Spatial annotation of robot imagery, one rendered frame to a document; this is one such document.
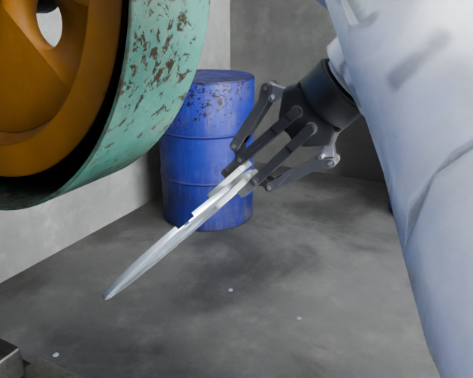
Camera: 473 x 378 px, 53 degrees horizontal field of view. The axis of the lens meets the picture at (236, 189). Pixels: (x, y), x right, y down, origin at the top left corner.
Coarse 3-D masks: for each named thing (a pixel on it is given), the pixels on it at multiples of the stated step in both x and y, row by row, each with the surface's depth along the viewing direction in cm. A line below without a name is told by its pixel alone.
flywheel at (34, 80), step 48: (0, 0) 78; (48, 0) 87; (96, 0) 64; (0, 48) 81; (48, 48) 78; (96, 48) 67; (0, 96) 86; (48, 96) 80; (96, 96) 70; (0, 144) 85; (48, 144) 78
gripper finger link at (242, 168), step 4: (248, 160) 62; (244, 164) 61; (248, 164) 61; (236, 168) 60; (240, 168) 60; (244, 168) 60; (232, 172) 61; (236, 172) 60; (240, 172) 60; (228, 176) 61; (232, 176) 61; (236, 176) 61; (224, 180) 61; (228, 180) 61; (232, 180) 61; (220, 184) 62; (224, 184) 62; (216, 188) 62; (220, 188) 62; (212, 192) 63; (216, 192) 63; (208, 196) 63
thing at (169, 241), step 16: (240, 176) 64; (224, 192) 61; (208, 208) 62; (192, 224) 65; (160, 240) 57; (176, 240) 77; (144, 256) 58; (160, 256) 75; (128, 272) 59; (112, 288) 61
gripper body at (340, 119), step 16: (320, 64) 50; (304, 80) 52; (320, 80) 50; (336, 80) 50; (288, 96) 54; (304, 96) 53; (320, 96) 50; (336, 96) 49; (304, 112) 54; (320, 112) 50; (336, 112) 50; (352, 112) 50; (288, 128) 55; (320, 128) 54; (336, 128) 53; (304, 144) 55; (320, 144) 54
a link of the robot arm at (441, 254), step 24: (456, 168) 16; (432, 192) 17; (456, 192) 16; (432, 216) 16; (456, 216) 15; (408, 240) 19; (432, 240) 16; (456, 240) 15; (408, 264) 18; (432, 264) 16; (456, 264) 14; (432, 288) 15; (456, 288) 14; (432, 312) 15; (456, 312) 14; (432, 336) 15; (456, 336) 13; (456, 360) 13
